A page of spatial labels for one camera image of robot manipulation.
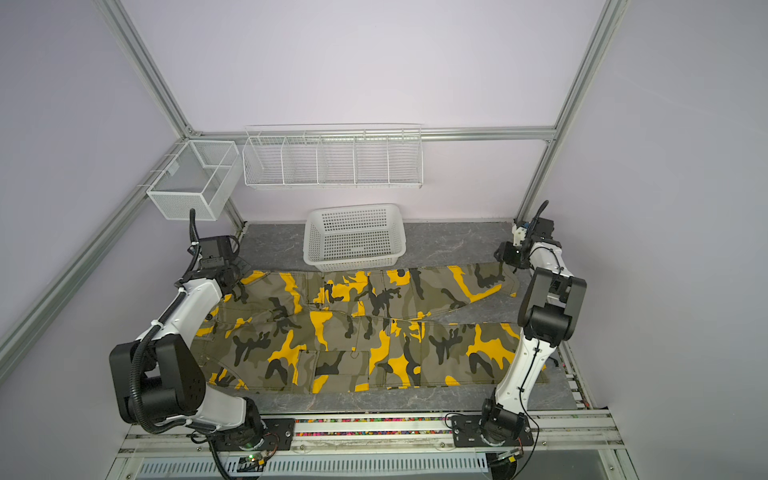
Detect small white mesh box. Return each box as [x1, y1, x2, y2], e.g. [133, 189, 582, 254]
[147, 140, 243, 221]

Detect camouflage yellow green trousers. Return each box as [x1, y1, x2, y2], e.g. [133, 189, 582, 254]
[191, 263, 521, 394]

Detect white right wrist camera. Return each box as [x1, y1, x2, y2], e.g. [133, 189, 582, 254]
[513, 223, 529, 246]

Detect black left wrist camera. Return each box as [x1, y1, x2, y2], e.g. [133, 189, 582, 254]
[199, 235, 240, 268]

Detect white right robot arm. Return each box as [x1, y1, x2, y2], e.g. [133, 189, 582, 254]
[445, 200, 587, 447]

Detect white perforated plastic basket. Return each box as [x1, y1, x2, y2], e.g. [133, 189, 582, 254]
[303, 204, 407, 272]

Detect aluminium corner frame post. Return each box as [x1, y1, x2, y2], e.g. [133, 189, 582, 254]
[514, 0, 629, 222]

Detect long white wire shelf basket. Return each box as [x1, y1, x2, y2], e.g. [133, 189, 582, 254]
[242, 123, 424, 188]

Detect white ventilated cable duct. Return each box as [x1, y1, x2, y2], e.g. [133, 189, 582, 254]
[134, 453, 490, 479]

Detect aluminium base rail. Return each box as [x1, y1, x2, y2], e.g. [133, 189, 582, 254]
[116, 410, 625, 458]

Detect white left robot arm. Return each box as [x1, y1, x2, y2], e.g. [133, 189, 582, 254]
[109, 210, 266, 450]

